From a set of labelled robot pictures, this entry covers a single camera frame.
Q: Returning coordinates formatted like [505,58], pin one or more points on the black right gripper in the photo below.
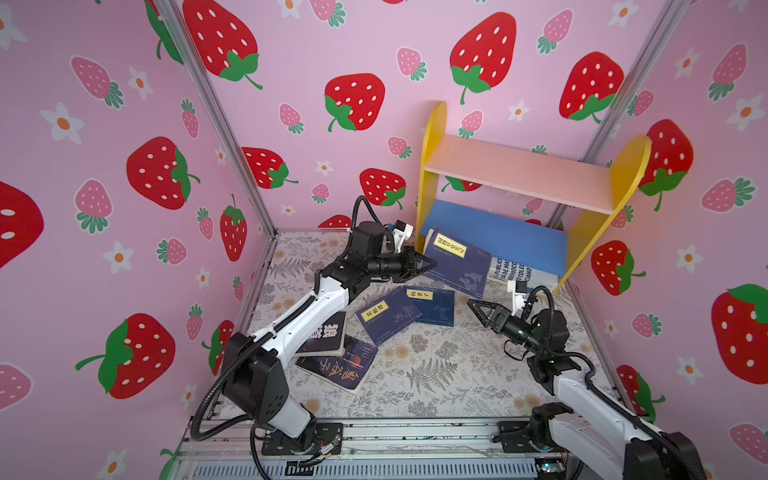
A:
[496,318]

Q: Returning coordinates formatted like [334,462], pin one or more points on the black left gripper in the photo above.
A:
[403,264]

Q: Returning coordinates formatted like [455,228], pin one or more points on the navy book yellow label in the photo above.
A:
[459,264]
[389,315]

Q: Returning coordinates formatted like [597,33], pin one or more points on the white book black spanish text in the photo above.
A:
[503,271]

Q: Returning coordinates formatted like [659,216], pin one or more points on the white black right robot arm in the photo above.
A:
[606,414]

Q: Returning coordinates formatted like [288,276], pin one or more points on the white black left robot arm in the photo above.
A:
[252,385]

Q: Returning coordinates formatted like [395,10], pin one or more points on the black book white chinese title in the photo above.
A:
[327,340]

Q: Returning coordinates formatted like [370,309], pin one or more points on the dark book orange calligraphy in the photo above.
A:
[346,371]

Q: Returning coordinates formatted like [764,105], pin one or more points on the yellow pink blue bookshelf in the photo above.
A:
[535,209]

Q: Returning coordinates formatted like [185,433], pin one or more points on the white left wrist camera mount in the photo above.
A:
[401,232]

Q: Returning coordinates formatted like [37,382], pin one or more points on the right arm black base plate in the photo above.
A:
[530,436]

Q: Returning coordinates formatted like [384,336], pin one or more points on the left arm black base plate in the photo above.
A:
[318,437]

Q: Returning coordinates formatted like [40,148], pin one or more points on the aluminium front rail frame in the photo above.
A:
[403,448]

